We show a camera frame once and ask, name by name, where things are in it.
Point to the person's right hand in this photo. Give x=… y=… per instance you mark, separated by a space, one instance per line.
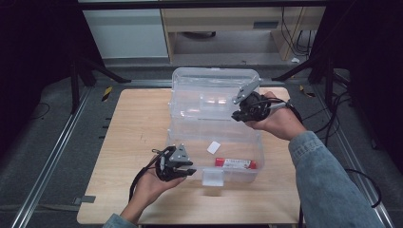
x=278 y=122

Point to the red and white tube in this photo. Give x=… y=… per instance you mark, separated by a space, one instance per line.
x=236 y=163

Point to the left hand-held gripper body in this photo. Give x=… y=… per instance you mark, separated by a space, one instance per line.
x=172 y=158

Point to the person's left hand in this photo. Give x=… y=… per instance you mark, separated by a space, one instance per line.
x=149 y=191

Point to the small white card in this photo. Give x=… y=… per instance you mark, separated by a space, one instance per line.
x=214 y=147

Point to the grey tape patch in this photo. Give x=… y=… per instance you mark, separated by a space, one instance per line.
x=85 y=199

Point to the aluminium floor rail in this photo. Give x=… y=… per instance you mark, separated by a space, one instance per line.
x=345 y=148
x=50 y=158

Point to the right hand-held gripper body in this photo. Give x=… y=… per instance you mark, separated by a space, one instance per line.
x=253 y=109

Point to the black metal stand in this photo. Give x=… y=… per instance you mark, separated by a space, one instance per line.
x=82 y=72
x=320 y=69

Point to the white cabinet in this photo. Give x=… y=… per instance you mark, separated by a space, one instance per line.
x=126 y=33

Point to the yellow black tape strip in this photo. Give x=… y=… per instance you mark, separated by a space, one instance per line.
x=107 y=93
x=306 y=91

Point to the clear plastic storage box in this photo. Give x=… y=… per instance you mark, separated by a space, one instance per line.
x=202 y=133

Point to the light wooden desk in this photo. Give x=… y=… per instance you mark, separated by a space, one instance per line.
x=221 y=17

